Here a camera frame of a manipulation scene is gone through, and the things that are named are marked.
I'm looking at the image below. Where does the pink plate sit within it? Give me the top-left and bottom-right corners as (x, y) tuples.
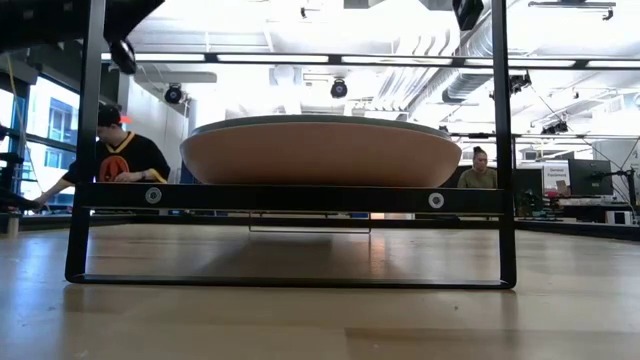
(179, 122), (463, 189)

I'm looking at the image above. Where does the person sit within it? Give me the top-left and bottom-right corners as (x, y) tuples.
(457, 145), (499, 190)
(32, 102), (172, 207)

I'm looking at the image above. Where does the black computer monitor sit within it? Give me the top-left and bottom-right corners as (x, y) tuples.
(568, 158), (615, 197)
(514, 168), (544, 199)

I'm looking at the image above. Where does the white printed sign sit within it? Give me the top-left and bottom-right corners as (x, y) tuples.
(542, 162), (571, 196)

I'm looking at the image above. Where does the small white box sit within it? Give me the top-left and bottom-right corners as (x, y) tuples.
(604, 209), (636, 226)

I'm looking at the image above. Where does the black metal table frame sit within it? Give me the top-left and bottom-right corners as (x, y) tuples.
(0, 52), (640, 242)

